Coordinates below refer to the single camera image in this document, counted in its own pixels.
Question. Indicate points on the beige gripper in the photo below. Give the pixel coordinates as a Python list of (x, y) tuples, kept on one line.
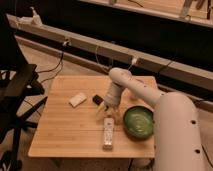
[(112, 99)]

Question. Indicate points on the clear plastic bottle white label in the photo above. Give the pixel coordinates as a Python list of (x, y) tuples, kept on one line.
[(108, 129)]

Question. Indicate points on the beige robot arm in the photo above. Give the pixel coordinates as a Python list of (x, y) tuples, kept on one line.
[(177, 138)]

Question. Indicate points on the black rectangular block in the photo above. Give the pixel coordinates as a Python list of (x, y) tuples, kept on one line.
[(97, 99)]

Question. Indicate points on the green round bowl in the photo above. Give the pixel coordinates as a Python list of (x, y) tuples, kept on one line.
[(138, 122)]

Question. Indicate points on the white rectangular sponge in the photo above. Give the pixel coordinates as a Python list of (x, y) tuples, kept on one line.
[(77, 99)]

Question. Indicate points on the black office chair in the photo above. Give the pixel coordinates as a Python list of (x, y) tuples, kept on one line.
[(18, 79)]

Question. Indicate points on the wooden workbench in background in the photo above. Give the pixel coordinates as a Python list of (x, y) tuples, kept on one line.
[(198, 12)]

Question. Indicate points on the long wooden beam rail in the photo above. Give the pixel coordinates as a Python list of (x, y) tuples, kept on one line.
[(175, 70)]

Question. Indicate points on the white spray bottle on rail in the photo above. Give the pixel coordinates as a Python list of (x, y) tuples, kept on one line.
[(36, 17)]

